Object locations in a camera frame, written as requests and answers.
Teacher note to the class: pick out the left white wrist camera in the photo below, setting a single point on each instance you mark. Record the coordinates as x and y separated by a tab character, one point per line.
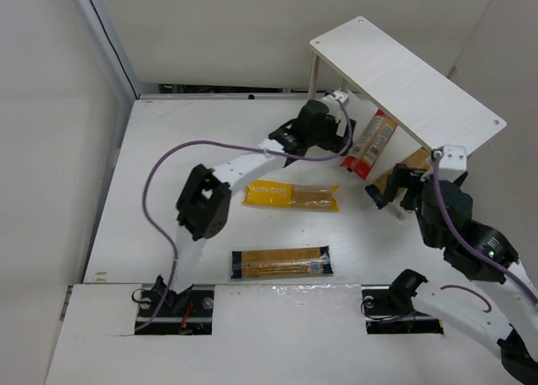
337	98

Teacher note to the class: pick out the blue spaghetti bag front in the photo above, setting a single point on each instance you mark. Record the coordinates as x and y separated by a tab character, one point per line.
281	263

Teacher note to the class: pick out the white two-tier shelf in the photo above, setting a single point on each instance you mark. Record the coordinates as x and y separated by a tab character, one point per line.
429	109

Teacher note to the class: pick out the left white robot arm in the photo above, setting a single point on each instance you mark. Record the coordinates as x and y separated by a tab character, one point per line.
203	205

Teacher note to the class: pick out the red spaghetti bag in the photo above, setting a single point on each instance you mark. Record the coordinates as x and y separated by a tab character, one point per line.
364	154

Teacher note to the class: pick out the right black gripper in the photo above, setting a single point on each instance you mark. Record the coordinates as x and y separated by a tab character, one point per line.
404	183

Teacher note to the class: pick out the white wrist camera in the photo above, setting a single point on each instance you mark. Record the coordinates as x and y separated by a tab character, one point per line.
337	98
450	160

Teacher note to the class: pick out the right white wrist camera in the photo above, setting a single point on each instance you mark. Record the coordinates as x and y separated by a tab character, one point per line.
450	160

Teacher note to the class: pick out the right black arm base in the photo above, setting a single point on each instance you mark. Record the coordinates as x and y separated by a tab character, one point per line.
388	309

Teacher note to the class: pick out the dark blue spaghetti bag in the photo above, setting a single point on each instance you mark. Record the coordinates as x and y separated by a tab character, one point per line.
395	183

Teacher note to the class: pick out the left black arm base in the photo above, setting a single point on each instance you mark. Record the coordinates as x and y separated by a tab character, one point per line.
187	313

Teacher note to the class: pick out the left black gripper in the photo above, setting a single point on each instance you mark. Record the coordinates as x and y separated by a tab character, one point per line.
341	131

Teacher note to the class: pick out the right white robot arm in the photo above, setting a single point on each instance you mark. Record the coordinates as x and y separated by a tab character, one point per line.
484	256

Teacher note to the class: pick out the yellow spaghetti bag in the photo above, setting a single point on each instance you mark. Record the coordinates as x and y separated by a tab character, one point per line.
263	193

